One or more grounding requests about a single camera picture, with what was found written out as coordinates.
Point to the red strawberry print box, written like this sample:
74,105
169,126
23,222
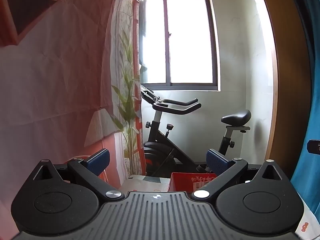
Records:
182,182

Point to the black exercise bike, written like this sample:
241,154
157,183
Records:
172,145

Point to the dark framed window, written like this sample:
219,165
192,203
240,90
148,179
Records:
187,42

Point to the brown wooden door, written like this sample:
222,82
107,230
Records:
287,80

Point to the blue cloth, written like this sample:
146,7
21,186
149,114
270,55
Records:
310,175

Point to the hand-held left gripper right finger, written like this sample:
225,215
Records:
216,163

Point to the printed red backdrop cloth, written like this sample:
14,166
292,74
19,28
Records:
50,80

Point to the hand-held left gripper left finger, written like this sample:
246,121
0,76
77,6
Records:
100,161

